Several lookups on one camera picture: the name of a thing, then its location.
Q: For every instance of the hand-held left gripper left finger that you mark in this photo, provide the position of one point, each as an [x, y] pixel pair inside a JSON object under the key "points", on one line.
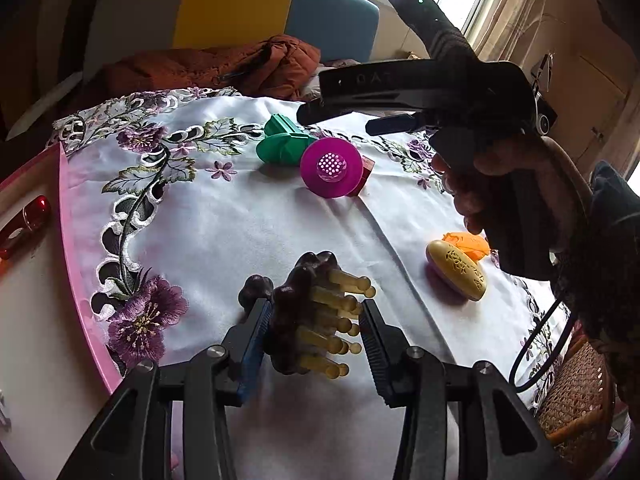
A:
{"points": [[255, 345]]}

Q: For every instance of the magenta plastic disc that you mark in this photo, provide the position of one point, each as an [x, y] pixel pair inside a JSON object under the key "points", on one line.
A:
{"points": [[346, 172]]}

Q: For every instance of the orange plastic cover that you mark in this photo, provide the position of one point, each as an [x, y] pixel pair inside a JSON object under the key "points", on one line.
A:
{"points": [[472, 245]]}

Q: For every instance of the person's right forearm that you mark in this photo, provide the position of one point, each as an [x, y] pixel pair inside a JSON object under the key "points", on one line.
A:
{"points": [[610, 260]]}

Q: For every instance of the beige curtain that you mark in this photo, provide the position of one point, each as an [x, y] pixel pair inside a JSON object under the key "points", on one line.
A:
{"points": [[515, 0]]}

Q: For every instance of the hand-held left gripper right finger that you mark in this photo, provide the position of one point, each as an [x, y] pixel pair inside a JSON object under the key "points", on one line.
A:
{"points": [[376, 355]]}

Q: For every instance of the brown massage brush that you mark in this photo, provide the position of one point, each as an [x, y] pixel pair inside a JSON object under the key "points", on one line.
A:
{"points": [[295, 300]]}

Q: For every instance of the shiny red plastic case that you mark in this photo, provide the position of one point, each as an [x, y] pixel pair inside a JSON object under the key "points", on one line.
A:
{"points": [[35, 210]]}

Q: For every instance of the white embroidered floral tablecloth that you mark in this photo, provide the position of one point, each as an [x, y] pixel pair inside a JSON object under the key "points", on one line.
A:
{"points": [[250, 220]]}

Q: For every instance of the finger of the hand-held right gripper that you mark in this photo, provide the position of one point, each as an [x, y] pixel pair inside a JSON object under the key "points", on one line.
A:
{"points": [[395, 124], [340, 111]]}

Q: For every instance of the rust red padded jacket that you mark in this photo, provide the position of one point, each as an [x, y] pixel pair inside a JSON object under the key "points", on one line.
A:
{"points": [[200, 67]]}

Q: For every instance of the person's right hand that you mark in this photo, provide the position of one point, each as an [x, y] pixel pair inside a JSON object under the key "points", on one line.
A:
{"points": [[470, 205]]}

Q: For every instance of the small red block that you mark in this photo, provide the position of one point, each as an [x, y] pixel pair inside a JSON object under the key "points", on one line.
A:
{"points": [[367, 172]]}

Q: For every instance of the wicker chair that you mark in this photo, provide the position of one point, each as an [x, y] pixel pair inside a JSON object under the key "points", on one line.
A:
{"points": [[575, 400]]}

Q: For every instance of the green plastic toy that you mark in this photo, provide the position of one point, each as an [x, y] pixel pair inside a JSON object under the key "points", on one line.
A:
{"points": [[280, 150]]}

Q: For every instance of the wooden cabinet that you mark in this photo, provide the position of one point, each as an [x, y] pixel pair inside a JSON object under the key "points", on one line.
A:
{"points": [[595, 85]]}

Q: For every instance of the grey yellow blue sofa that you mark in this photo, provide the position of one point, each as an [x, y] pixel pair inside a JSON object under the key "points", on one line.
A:
{"points": [[235, 5]]}

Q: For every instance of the yellow oval plastic case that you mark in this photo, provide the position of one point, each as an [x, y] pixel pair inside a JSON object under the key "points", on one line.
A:
{"points": [[455, 267]]}

